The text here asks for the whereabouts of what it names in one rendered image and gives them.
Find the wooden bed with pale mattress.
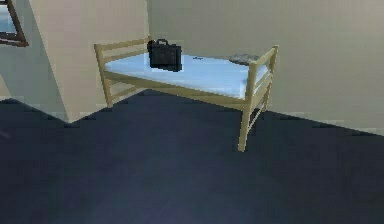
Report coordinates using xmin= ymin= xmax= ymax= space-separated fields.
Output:
xmin=93 ymin=35 xmax=280 ymax=153

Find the black briefcase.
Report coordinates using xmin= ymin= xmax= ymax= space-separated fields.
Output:
xmin=146 ymin=38 xmax=183 ymax=73

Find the brown framed window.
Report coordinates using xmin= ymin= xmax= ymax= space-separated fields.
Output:
xmin=0 ymin=0 xmax=30 ymax=48

